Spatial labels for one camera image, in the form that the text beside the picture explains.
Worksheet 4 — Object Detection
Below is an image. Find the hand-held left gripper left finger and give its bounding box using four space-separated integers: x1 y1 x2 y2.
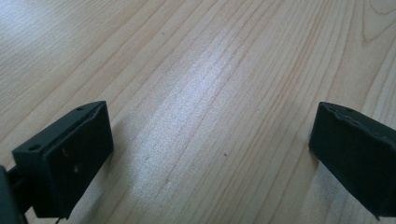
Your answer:
11 100 115 219

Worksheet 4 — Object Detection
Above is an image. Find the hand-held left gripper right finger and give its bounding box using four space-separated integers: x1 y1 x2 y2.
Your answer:
308 101 396 219

